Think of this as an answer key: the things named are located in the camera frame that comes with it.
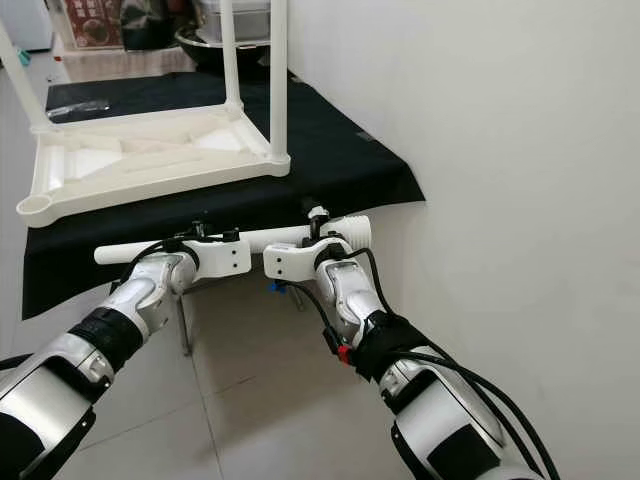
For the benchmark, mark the white plastic children table top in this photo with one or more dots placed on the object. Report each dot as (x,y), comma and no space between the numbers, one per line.
(140,185)

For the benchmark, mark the black table cloth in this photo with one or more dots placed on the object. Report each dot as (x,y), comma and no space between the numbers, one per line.
(350,160)

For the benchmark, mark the grey tape piece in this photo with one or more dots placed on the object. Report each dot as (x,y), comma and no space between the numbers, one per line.
(365,136)

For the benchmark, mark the clear tape strip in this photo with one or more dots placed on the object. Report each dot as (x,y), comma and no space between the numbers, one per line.
(80,108)

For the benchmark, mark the black wok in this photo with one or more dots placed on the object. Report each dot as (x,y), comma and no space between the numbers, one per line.
(200,55)

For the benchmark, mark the beige fabric bench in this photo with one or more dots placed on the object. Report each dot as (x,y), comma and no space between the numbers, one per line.
(120,65)

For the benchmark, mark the red printed cardboard box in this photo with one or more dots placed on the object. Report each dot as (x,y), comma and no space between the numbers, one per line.
(95,25)

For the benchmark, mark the white appliance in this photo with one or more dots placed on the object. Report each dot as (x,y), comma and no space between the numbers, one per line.
(30,20)

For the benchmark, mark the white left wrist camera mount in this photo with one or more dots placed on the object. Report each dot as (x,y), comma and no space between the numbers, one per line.
(225,258)

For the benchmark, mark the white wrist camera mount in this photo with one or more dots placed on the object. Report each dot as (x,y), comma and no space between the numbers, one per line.
(295,260)
(225,258)

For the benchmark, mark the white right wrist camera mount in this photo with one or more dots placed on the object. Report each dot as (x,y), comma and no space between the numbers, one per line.
(295,260)

